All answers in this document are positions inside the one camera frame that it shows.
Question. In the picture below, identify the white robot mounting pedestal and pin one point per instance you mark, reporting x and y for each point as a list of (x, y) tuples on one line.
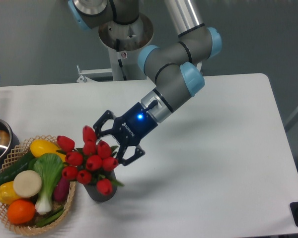
[(124, 43)]

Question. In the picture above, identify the orange fruit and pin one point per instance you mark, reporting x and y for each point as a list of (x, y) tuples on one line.
[(21, 211)]

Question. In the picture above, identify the purple sweet potato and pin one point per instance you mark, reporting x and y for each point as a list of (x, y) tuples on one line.
[(61, 191)]

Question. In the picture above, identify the green bean pods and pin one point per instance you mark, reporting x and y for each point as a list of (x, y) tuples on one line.
[(50, 218)]

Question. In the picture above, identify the woven wicker basket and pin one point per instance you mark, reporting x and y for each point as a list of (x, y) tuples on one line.
[(31, 229)]

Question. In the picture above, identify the yellow squash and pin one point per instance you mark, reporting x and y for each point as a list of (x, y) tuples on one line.
[(40, 146)]

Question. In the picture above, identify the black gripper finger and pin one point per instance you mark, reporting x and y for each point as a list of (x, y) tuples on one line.
[(108, 115), (138, 152)]

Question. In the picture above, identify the green bok choy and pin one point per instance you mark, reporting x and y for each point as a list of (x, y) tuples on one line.
[(49, 166)]

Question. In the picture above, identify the beige round bun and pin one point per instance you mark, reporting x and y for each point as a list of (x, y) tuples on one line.
[(27, 184)]

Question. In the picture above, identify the dark grey ribbed vase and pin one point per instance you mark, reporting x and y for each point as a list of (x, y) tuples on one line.
[(107, 189)]

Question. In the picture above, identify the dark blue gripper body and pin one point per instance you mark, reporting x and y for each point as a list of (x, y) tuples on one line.
[(130, 128)]

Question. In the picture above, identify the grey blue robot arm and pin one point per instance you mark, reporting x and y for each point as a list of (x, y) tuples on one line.
[(173, 70)]

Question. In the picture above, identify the red tulip bouquet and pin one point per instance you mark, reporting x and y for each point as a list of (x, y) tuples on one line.
[(92, 159)]

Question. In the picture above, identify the yellow bell pepper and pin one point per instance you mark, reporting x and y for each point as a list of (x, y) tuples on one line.
[(7, 193)]

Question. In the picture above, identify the dark green cucumber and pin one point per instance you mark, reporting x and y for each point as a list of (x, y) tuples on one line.
[(17, 167)]

